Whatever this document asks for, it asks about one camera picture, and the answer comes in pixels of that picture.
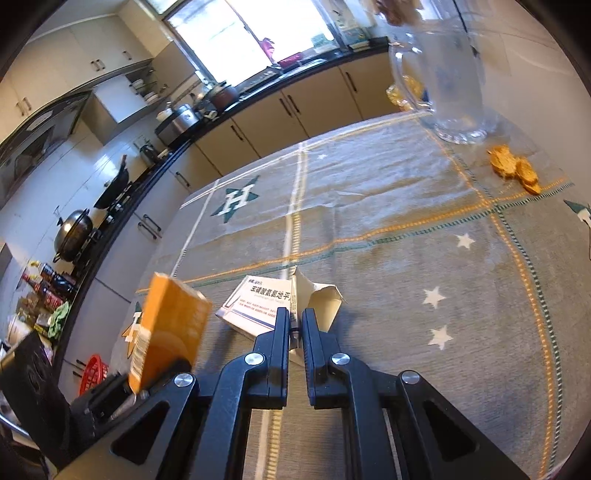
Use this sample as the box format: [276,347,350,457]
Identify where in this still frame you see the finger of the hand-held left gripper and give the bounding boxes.
[87,372,133,420]
[137,358,193,398]

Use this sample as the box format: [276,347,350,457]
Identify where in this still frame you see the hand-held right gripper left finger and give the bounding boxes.
[60,307,291,480]

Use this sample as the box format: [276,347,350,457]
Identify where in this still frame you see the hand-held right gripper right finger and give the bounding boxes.
[301,307,532,480]

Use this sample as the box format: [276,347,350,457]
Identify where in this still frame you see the white ointment tube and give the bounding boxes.
[287,310,304,354]

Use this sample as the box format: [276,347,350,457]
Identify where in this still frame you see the red plastic basket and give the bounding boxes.
[78,354,108,396]

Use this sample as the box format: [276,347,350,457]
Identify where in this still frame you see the white medicine box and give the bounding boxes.
[215,266,350,343]

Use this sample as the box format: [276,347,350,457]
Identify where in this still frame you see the orange medicine box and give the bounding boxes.
[127,272,213,394]

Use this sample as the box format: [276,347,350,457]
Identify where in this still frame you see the green cloth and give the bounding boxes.
[48,302,71,338]

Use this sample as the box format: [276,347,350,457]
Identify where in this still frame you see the row of sauce bottles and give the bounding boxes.
[18,259,77,310]

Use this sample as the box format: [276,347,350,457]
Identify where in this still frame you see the wok with metal lid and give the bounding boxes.
[52,208,96,264]

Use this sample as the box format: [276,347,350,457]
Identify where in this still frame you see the black frying pan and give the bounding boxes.
[94,154,133,209]

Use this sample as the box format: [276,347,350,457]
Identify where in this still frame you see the beige base cabinets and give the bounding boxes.
[60,50,403,393]

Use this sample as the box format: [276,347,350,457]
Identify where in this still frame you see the black kitchen countertop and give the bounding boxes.
[46,37,391,352]

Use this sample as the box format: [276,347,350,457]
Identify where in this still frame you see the silver rice cooker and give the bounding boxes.
[154,103,202,144]

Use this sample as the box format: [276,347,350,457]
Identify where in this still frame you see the dark cooking pot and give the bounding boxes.
[202,82,239,110]

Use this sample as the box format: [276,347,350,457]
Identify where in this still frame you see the range hood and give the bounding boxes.
[0,89,93,205]

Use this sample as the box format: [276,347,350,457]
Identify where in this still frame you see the orange peel pieces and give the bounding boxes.
[489,143,542,195]

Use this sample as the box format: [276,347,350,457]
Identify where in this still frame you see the yellow plastic bag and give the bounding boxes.
[386,76,424,110]

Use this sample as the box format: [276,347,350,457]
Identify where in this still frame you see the glass pitcher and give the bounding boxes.
[387,0,491,145]

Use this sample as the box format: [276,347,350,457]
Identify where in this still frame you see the kitchen window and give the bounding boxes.
[161,0,352,89]

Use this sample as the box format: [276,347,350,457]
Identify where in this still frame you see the hanging plastic bags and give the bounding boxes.
[373,0,426,27]

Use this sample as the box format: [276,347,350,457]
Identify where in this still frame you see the beige wall cabinets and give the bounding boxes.
[0,0,195,154]

